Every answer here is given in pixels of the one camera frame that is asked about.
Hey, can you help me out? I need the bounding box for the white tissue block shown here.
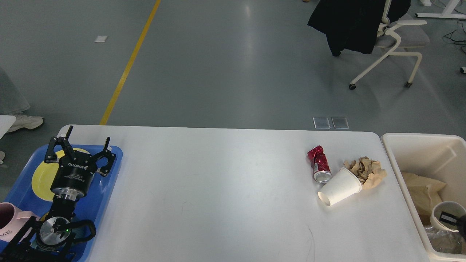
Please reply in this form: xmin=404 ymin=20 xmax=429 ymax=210
xmin=317 ymin=167 xmax=362 ymax=207

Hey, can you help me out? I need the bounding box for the brown paper bag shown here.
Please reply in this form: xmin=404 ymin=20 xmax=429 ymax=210
xmin=402 ymin=171 xmax=447 ymax=226

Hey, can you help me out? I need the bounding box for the black floor cable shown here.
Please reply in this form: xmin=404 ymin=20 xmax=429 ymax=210
xmin=442 ymin=20 xmax=466 ymax=55

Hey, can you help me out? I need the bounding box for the floor outlet plate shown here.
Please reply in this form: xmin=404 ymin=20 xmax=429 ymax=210
xmin=313 ymin=117 xmax=331 ymax=130
xmin=331 ymin=117 xmax=350 ymax=129

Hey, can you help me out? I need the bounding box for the left floor outlet plate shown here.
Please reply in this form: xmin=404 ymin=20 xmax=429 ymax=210
xmin=313 ymin=117 xmax=331 ymax=130

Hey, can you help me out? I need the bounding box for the yellow plate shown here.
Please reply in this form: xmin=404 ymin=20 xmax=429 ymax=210
xmin=31 ymin=148 xmax=91 ymax=202

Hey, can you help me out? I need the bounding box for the pink mug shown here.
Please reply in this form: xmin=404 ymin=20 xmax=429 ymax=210
xmin=0 ymin=202 xmax=36 ymax=242

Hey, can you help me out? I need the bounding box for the crushed red can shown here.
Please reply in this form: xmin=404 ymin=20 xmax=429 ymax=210
xmin=307 ymin=145 xmax=332 ymax=184

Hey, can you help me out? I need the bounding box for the white paper cup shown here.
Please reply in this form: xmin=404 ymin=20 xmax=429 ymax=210
xmin=430 ymin=201 xmax=466 ymax=233

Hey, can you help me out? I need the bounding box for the white waste bin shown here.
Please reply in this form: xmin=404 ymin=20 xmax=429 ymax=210
xmin=381 ymin=133 xmax=466 ymax=262

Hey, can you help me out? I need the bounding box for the person in light clothes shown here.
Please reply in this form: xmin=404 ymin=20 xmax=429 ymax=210
xmin=0 ymin=68 xmax=44 ymax=133

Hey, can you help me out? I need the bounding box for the silver foil bag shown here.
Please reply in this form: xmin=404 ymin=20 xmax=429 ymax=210
xmin=424 ymin=225 xmax=465 ymax=255

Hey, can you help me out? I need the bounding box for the black jacket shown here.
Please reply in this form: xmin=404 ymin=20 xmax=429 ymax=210
xmin=307 ymin=0 xmax=411 ymax=57

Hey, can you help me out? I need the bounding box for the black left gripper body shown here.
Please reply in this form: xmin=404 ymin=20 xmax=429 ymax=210
xmin=50 ymin=152 xmax=98 ymax=201

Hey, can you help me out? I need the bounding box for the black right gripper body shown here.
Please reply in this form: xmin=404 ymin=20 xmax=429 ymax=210
xmin=457 ymin=215 xmax=466 ymax=240

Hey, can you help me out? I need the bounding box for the brown paper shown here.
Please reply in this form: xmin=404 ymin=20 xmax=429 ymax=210
xmin=343 ymin=156 xmax=387 ymax=190

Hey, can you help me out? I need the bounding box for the white desk leg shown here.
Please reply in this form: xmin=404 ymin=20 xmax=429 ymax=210
xmin=415 ymin=0 xmax=466 ymax=20

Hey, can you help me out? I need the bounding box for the white office chair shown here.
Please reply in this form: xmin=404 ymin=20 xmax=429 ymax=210
xmin=348 ymin=0 xmax=429 ymax=90

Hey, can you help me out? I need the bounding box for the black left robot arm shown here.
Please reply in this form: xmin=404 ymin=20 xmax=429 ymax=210
xmin=1 ymin=126 xmax=123 ymax=262

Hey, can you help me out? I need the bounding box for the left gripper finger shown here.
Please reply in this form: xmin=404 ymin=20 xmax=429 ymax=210
xmin=91 ymin=137 xmax=117 ymax=178
xmin=44 ymin=126 xmax=77 ymax=163

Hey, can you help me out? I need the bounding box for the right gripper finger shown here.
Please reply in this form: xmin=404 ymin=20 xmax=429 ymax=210
xmin=439 ymin=211 xmax=458 ymax=225

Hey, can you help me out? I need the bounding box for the blue plastic tray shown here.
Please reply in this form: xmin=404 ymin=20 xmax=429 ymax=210
xmin=5 ymin=145 xmax=123 ymax=262

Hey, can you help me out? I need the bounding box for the right floor outlet plate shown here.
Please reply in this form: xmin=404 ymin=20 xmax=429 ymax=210
xmin=331 ymin=117 xmax=350 ymax=129

